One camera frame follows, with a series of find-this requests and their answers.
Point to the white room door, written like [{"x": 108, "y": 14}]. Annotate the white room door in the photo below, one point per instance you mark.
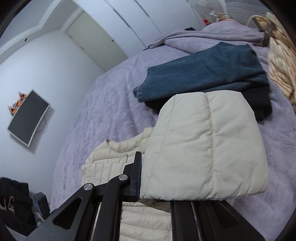
[{"x": 95, "y": 42}]

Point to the folded blue jeans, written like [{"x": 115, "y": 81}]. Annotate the folded blue jeans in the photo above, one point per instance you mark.
[{"x": 222, "y": 67}]

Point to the folded black garment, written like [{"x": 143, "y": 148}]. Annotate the folded black garment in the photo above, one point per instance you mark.
[{"x": 257, "y": 98}]

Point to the white wardrobe doors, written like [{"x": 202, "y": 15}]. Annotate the white wardrobe doors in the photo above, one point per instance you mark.
[{"x": 133, "y": 25}]

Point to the wall-mounted white-framed television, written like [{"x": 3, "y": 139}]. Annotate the wall-mounted white-framed television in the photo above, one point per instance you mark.
[{"x": 27, "y": 118}]

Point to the mauve folded sheet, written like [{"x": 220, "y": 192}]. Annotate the mauve folded sheet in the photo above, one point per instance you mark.
[{"x": 228, "y": 30}]

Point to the lilac embossed bed blanket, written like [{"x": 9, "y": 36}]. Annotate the lilac embossed bed blanket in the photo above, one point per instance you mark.
[{"x": 111, "y": 111}]

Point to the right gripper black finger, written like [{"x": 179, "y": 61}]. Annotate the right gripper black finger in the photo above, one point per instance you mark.
[{"x": 133, "y": 171}]

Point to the orange flower wall decoration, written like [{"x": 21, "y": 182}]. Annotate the orange flower wall decoration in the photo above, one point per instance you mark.
[{"x": 15, "y": 106}]

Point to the grey quilted headboard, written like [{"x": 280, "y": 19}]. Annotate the grey quilted headboard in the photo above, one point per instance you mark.
[{"x": 242, "y": 10}]

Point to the dark clothes pile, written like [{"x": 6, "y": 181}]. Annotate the dark clothes pile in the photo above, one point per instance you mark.
[{"x": 17, "y": 209}]

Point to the beige striped knit garment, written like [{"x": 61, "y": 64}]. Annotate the beige striped knit garment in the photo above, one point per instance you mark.
[{"x": 281, "y": 56}]

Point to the cream quilted puffer jacket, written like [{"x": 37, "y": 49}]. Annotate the cream quilted puffer jacket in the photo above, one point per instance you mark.
[{"x": 204, "y": 146}]

